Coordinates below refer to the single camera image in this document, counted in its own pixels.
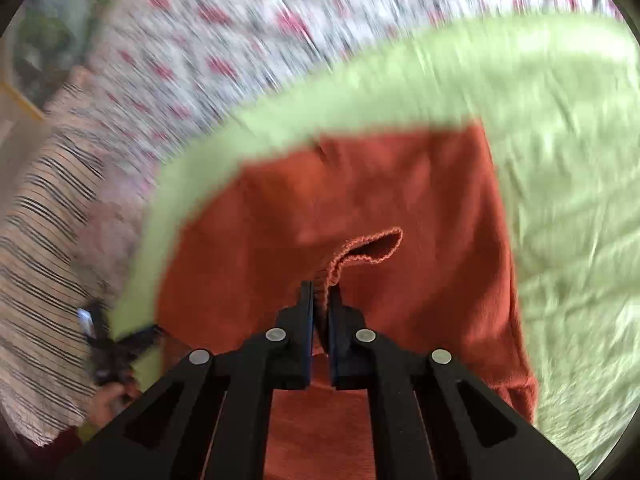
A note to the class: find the rust orange knit sweater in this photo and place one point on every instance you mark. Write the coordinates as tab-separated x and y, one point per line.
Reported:
410	225

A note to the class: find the plaid checked blanket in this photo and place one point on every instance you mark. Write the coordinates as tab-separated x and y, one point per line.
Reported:
68	235

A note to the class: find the gold framed picture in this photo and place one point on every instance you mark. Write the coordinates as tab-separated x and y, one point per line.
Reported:
48	39

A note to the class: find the floral white pink bedspread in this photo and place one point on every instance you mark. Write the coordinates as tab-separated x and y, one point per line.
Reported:
164	71

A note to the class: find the person's left hand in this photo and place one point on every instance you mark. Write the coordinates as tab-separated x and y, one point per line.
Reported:
111	400

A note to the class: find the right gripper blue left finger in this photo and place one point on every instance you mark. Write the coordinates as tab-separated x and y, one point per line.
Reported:
281	355

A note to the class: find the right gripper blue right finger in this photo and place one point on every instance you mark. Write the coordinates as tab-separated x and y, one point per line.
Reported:
358	355

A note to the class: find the light green bed sheet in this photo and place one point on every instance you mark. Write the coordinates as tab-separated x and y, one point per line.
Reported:
558	95

